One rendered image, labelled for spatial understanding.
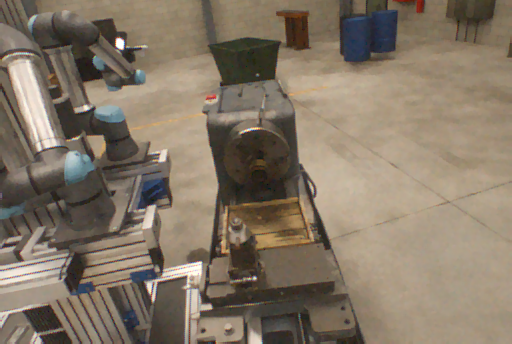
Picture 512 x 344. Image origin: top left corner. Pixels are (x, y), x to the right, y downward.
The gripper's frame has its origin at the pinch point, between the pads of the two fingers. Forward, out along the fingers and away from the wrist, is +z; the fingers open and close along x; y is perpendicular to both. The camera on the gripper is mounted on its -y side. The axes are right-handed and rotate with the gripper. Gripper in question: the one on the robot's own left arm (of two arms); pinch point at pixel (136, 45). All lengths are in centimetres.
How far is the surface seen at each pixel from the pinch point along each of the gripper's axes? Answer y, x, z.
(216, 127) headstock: 30, 60, -38
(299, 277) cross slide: 47, 109, -104
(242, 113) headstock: 24, 72, -31
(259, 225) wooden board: 58, 89, -71
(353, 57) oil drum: 126, 166, 594
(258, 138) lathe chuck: 28, 83, -48
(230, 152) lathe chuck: 35, 71, -51
